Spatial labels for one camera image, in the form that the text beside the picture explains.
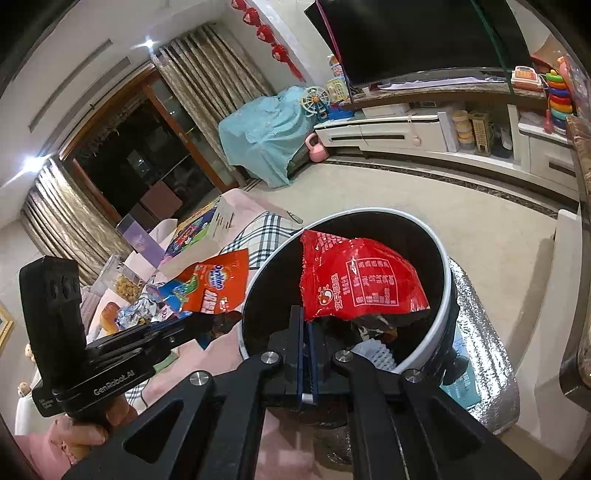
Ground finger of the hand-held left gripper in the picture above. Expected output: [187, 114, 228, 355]
[139, 313, 243, 370]
[85, 315, 199, 357]

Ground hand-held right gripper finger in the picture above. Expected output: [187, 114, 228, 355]
[60, 305, 308, 480]
[308, 318, 543, 480]

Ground silver blue wrapper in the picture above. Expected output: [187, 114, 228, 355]
[117, 295, 163, 331]

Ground orange snack packet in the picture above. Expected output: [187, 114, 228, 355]
[159, 249, 250, 325]

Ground red snack packet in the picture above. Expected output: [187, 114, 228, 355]
[299, 230, 431, 321]

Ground round black white-rimmed bin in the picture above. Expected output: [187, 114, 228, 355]
[238, 209, 462, 425]

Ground person's left hand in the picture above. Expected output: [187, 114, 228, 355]
[51, 396, 139, 462]

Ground clear popcorn jar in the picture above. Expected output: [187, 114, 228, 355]
[95, 256, 149, 302]

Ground white ribbed paper cup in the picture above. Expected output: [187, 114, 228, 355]
[355, 342, 399, 371]

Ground dark wrapper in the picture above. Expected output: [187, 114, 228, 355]
[358, 315, 399, 343]

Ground beige patterned curtain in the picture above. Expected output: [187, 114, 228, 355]
[21, 159, 136, 288]
[152, 22, 274, 136]

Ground purple tumbler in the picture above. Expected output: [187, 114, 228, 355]
[115, 215, 165, 267]

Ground colourful printed cardboard box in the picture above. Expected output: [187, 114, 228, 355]
[161, 196, 250, 269]

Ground glass sliding door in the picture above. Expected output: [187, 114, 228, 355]
[59, 69, 242, 223]

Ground teal cover cloth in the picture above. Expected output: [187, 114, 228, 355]
[218, 86, 320, 188]

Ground pink kettlebell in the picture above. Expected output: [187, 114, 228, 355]
[305, 134, 330, 162]

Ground white television stand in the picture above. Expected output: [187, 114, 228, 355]
[314, 69, 581, 197]

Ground toy ferris wheel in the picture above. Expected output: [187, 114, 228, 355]
[299, 87, 330, 123]

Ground colourful toy house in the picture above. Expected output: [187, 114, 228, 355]
[323, 76, 350, 105]

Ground stacked yellow containers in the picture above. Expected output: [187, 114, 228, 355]
[452, 111, 475, 149]

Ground red hanging decoration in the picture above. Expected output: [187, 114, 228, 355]
[231, 0, 306, 82]

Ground pink stick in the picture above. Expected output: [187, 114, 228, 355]
[315, 0, 357, 101]

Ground black flat television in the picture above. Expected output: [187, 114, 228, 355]
[305, 0, 533, 89]

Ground toy cash register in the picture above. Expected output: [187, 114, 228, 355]
[510, 65, 544, 92]

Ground rainbow ring stacking toy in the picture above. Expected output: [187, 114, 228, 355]
[540, 56, 576, 133]

